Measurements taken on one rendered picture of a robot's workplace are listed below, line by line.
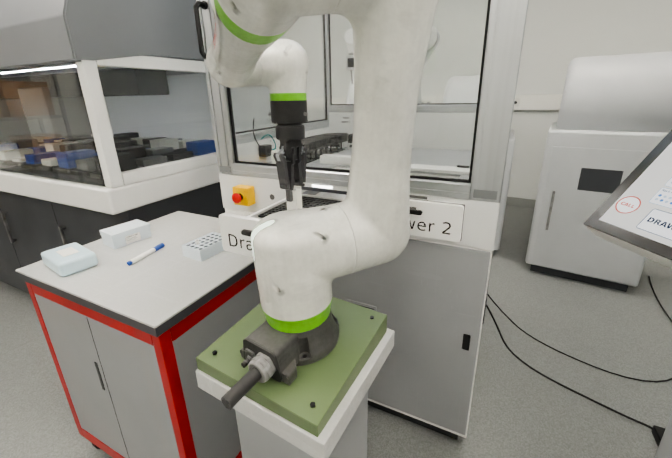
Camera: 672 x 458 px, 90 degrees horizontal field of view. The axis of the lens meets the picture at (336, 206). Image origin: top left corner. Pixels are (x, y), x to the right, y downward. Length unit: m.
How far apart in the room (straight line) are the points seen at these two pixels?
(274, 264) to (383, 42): 0.35
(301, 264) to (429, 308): 0.73
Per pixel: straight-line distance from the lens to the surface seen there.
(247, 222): 0.91
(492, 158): 0.99
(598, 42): 4.16
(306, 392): 0.61
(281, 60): 0.84
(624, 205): 0.88
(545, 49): 4.14
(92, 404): 1.46
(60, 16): 1.55
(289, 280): 0.54
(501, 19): 0.98
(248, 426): 0.80
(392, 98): 0.50
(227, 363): 0.68
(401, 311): 1.23
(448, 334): 1.23
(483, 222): 1.03
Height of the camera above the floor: 1.23
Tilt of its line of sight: 18 degrees down
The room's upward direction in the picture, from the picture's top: 1 degrees counter-clockwise
